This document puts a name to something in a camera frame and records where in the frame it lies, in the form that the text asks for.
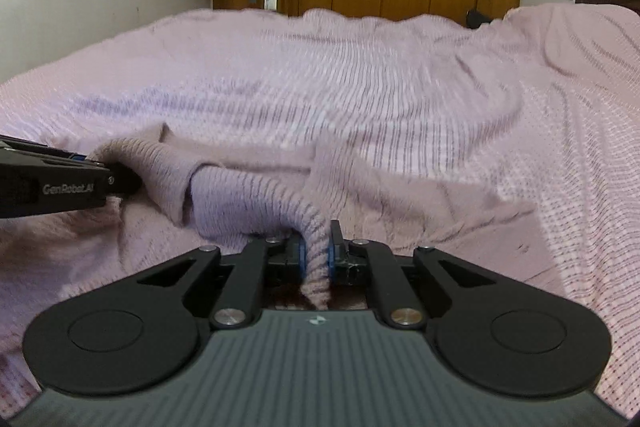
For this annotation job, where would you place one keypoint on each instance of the pink knitted cardigan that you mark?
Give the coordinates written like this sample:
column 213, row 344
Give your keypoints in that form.
column 235, row 192

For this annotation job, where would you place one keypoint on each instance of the pink checked bed sheet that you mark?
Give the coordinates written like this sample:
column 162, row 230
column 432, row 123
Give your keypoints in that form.
column 350, row 82

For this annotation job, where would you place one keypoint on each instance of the small dark object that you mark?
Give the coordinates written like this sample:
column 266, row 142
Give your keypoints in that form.
column 477, row 19

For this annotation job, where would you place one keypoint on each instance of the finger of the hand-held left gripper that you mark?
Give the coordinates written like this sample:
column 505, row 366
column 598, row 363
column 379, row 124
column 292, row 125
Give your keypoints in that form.
column 122, row 179
column 50, row 151

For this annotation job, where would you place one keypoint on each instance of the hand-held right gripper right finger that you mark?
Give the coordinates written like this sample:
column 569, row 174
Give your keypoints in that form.
column 331, row 253

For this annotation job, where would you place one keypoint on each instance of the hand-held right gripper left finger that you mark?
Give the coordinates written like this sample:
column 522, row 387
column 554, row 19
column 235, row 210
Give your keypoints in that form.
column 301, row 258

